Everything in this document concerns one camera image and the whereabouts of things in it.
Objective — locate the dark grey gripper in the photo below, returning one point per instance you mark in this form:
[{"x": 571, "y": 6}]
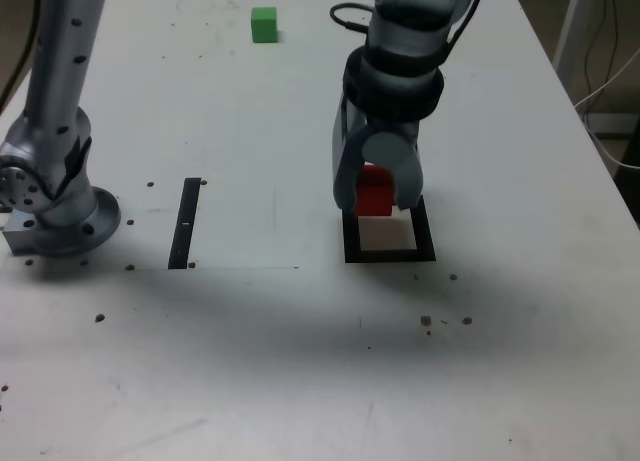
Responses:
[{"x": 395, "y": 127}]

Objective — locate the green cube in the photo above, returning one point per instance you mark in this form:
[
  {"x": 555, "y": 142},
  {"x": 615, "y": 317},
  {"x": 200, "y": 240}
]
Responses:
[{"x": 264, "y": 26}]

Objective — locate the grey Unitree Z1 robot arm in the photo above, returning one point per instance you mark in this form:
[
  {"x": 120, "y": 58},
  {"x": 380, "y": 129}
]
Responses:
[{"x": 60, "y": 81}]

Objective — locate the black tape strip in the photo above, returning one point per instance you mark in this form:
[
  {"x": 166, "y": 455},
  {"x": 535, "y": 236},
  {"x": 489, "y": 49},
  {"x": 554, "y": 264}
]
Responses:
[{"x": 184, "y": 231}]

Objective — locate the red cube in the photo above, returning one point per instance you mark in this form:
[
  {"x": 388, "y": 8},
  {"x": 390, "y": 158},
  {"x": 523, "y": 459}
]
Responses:
[{"x": 372, "y": 196}]

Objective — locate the black tape square outline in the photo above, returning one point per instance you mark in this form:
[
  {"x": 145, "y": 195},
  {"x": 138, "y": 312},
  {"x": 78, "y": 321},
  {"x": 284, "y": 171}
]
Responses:
[{"x": 390, "y": 256}]

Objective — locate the white metal post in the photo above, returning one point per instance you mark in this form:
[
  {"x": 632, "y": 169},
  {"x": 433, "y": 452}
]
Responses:
[{"x": 575, "y": 21}]

